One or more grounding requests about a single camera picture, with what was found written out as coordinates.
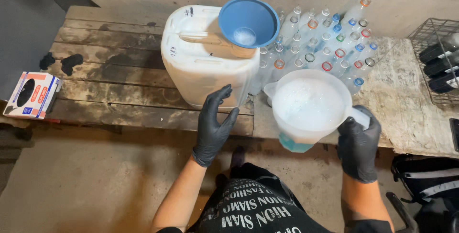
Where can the person's left hand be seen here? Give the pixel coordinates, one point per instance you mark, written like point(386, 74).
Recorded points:
point(209, 136)

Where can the person's right hand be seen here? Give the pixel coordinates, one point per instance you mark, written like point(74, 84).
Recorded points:
point(358, 154)

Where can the person's right fingers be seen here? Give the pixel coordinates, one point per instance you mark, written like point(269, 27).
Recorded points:
point(344, 127)

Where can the translucent plastic measuring jug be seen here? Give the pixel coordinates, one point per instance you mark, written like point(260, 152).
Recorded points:
point(308, 107)

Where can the group of empty clear bottles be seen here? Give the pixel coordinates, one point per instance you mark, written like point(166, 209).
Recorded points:
point(322, 42)

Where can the flat black device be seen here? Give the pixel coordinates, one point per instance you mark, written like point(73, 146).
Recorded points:
point(455, 134)

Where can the person's black printed shirt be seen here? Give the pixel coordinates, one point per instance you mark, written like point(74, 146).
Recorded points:
point(254, 208)

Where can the blue plastic funnel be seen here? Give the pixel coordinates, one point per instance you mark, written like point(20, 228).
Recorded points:
point(251, 17)

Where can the white plastic jerrycan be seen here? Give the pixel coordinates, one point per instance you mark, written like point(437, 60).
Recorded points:
point(200, 60)

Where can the crumpled black glove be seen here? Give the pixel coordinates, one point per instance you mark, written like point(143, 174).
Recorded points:
point(46, 61)
point(71, 62)

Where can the white disposable glove box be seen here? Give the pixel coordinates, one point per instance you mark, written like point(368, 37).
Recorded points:
point(36, 95)

